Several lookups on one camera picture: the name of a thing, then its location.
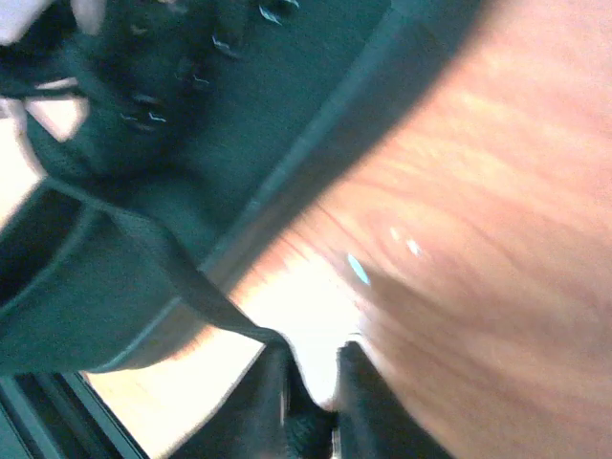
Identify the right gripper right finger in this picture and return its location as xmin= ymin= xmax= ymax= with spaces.
xmin=337 ymin=341 xmax=450 ymax=459

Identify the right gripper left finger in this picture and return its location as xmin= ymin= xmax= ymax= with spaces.
xmin=171 ymin=343 xmax=338 ymax=459

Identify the black shoelace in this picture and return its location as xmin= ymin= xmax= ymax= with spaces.
xmin=1 ymin=59 xmax=282 ymax=374

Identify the black canvas shoe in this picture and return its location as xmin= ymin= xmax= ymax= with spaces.
xmin=1 ymin=1 xmax=481 ymax=375

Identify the black aluminium frame base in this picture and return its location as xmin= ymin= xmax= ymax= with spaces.
xmin=1 ymin=373 xmax=147 ymax=459

